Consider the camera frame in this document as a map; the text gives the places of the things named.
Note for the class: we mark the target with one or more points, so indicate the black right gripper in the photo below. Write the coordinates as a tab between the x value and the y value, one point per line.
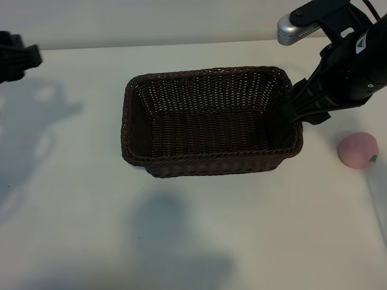
337	75

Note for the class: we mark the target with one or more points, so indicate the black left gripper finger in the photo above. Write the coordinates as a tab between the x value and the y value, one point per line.
18	52
15	71

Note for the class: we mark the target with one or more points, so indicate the pink peach with green leaf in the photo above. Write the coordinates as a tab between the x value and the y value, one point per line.
356	149

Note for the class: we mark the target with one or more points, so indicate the dark brown woven basket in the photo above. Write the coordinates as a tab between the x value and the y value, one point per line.
208	130

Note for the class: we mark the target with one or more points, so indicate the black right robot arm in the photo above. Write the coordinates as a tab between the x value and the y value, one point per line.
375	60

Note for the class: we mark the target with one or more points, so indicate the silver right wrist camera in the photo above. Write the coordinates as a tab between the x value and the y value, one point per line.
287	30

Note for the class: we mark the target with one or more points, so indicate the black right camera mount bracket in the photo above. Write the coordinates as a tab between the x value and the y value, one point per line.
332	13

